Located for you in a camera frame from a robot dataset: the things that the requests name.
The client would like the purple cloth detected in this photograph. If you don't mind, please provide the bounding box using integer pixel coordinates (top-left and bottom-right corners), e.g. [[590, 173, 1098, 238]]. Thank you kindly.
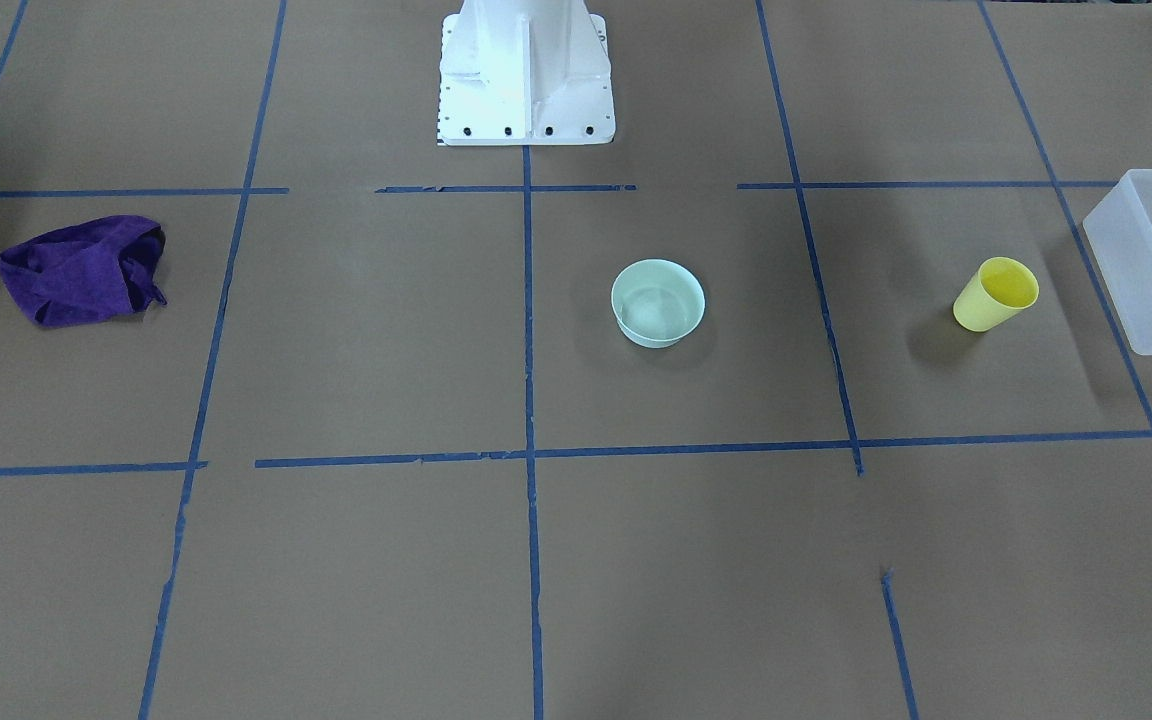
[[0, 215, 166, 328]]

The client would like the light green bowl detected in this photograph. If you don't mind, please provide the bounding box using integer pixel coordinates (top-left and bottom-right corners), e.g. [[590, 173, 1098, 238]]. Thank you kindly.
[[611, 258, 707, 348]]

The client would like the yellow plastic cup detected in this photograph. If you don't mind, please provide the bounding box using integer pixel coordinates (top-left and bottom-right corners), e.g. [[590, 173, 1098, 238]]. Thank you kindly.
[[952, 258, 1041, 333]]

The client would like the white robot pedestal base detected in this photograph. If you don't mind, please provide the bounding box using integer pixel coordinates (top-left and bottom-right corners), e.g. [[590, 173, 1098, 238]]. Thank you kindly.
[[435, 1, 617, 147]]

